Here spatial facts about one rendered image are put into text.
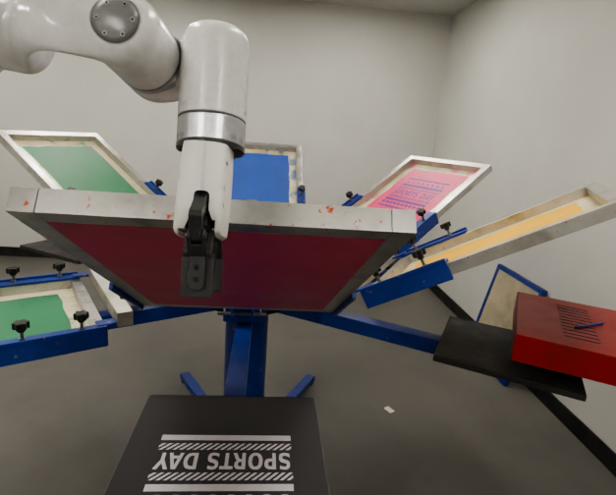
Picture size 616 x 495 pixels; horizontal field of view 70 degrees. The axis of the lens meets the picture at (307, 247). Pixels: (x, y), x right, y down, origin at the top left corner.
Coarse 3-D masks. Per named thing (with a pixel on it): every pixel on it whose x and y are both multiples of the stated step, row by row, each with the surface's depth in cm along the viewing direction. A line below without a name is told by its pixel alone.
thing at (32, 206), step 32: (32, 192) 62; (64, 192) 62; (96, 192) 63; (32, 224) 66; (128, 224) 65; (160, 224) 64; (256, 224) 64; (288, 224) 64; (320, 224) 65; (352, 224) 65; (384, 224) 66; (416, 224) 67; (384, 256) 79; (128, 288) 110; (352, 288) 105
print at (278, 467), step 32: (160, 448) 99; (192, 448) 100; (224, 448) 101; (256, 448) 102; (288, 448) 102; (160, 480) 90; (192, 480) 91; (224, 480) 92; (256, 480) 92; (288, 480) 93
